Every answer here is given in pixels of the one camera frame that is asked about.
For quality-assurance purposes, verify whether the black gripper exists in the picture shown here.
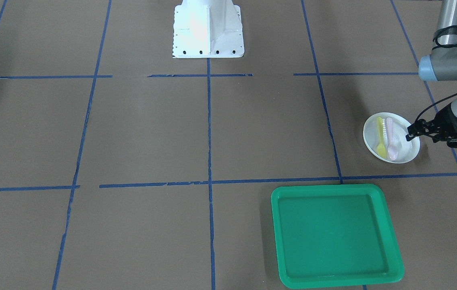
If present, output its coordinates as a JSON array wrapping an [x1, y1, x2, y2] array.
[[405, 104, 457, 143]]

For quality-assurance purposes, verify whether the yellow plastic spoon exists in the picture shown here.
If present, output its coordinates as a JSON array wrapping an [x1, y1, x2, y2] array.
[[376, 117, 387, 159]]

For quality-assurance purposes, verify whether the white camera pillar stand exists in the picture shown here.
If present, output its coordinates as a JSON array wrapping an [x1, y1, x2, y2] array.
[[172, 0, 245, 59]]

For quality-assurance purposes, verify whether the white round plate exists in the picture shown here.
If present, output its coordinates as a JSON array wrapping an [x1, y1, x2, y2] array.
[[362, 112, 420, 164]]

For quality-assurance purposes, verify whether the brown paper table cover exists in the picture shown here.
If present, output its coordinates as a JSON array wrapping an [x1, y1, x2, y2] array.
[[0, 0, 457, 290]]

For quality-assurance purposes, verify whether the pink plastic spoon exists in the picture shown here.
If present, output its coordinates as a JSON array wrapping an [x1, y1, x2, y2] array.
[[385, 117, 399, 160]]

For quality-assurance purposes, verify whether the green plastic tray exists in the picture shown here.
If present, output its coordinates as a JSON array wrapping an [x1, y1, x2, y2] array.
[[270, 184, 404, 289]]

